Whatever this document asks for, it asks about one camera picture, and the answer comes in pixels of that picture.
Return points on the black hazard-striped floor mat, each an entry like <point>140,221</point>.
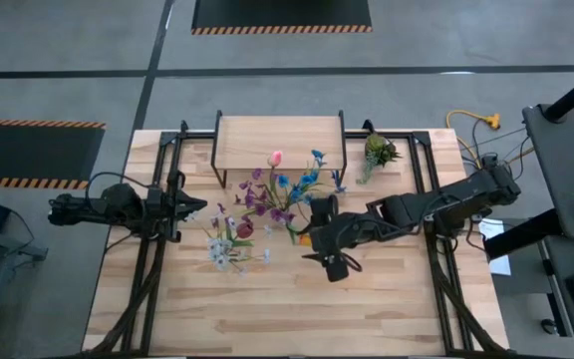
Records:
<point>282,12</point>
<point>28,152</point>

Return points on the white paper sheet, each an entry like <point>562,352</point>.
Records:
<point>501,264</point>

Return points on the pink artificial tulip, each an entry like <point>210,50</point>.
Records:
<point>275,158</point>

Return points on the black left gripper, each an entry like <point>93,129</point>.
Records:
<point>177,209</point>

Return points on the potted green succulent plant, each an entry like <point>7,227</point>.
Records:
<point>377,147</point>

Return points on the white artificial flower bunch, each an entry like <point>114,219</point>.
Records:
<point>219,247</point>

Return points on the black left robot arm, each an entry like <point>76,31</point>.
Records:
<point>112,209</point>

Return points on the orange artificial tulip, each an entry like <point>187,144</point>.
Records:
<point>305,240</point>

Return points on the dark grey desk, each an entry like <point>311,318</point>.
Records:
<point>566,259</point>

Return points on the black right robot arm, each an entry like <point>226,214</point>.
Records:
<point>416,209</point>

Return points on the dark red artificial tulip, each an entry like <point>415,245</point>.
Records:
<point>245,230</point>

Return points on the wooden shelf with black legs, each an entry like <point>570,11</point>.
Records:
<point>267,137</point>

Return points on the black support beam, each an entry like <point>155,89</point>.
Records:
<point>516,239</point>

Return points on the purple artificial flower bunch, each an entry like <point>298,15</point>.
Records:
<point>249,199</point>

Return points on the blue artificial flower bunch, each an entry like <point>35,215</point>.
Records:
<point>308,179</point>

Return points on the black aluminium table frame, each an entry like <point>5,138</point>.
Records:
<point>406,134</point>

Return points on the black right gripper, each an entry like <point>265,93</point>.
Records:
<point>339,232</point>

